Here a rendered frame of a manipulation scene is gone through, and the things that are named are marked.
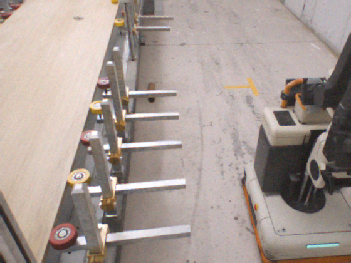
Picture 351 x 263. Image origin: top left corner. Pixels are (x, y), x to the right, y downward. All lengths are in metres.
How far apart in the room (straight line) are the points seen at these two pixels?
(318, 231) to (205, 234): 0.71
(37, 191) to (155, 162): 1.41
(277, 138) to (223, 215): 0.80
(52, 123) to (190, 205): 1.13
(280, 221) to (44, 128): 1.35
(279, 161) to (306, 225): 0.40
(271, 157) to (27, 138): 1.22
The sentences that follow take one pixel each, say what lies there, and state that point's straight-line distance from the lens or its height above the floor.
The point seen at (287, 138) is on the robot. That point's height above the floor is 0.76.
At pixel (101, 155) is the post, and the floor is 1.06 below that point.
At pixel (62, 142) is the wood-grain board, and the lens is 1.56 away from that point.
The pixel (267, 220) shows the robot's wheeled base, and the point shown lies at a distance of 1.98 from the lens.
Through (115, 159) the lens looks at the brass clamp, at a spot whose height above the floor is 0.83.
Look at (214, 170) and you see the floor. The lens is 2.58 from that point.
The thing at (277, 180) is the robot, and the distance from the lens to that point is 2.00.
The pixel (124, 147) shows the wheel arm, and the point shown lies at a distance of 1.56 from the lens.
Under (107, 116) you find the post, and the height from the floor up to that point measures 1.05.
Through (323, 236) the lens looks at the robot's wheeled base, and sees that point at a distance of 2.01.
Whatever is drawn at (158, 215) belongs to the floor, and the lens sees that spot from 2.32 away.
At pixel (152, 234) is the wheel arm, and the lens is 1.20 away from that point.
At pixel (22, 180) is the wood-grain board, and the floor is 0.90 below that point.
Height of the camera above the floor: 1.85
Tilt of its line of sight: 36 degrees down
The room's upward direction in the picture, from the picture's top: 3 degrees clockwise
